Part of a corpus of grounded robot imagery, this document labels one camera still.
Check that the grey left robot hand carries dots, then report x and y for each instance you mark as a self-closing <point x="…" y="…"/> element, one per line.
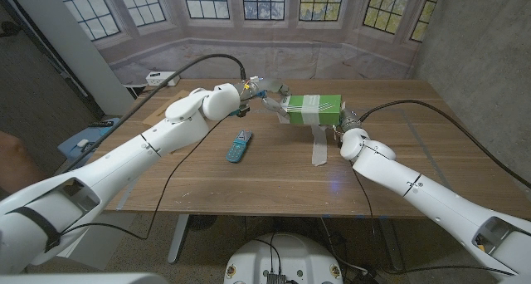
<point x="269" y="89"/>

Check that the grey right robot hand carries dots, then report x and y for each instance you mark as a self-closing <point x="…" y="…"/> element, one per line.
<point x="348" y="120"/>

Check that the white bandage strip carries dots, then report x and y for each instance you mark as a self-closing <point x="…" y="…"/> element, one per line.
<point x="317" y="126"/>

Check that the green white package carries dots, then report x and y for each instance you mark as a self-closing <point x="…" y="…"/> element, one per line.
<point x="315" y="109"/>

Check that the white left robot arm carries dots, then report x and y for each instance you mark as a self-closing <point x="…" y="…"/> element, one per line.
<point x="124" y="163"/>

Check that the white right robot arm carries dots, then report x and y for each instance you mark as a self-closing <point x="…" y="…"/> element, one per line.
<point x="423" y="188"/>

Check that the teal TV remote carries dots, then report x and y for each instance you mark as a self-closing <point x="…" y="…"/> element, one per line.
<point x="238" y="147"/>

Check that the black remote control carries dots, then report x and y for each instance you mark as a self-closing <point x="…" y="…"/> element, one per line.
<point x="100" y="123"/>

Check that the printed window backdrop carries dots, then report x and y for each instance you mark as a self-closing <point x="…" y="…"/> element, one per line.
<point x="265" y="55"/>

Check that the white power strip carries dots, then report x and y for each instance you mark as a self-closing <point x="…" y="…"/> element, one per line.
<point x="159" y="78"/>

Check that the grey table leg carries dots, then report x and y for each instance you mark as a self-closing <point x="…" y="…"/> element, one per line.
<point x="392" y="246"/>

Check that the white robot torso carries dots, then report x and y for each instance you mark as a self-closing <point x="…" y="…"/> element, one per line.
<point x="282" y="255"/>

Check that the white table leg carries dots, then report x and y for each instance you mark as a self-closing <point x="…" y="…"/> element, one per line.
<point x="178" y="238"/>

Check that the small white object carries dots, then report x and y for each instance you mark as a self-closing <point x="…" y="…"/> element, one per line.
<point x="83" y="143"/>

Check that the blue stool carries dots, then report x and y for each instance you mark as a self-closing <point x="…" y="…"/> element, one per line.
<point x="74" y="151"/>

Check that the white floor board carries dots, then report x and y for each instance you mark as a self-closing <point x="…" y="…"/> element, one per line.
<point x="103" y="242"/>

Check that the dark perforated panel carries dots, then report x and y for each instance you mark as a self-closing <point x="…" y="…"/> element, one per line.
<point x="33" y="89"/>

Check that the person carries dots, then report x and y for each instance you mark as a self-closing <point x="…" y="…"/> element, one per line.
<point x="16" y="159"/>

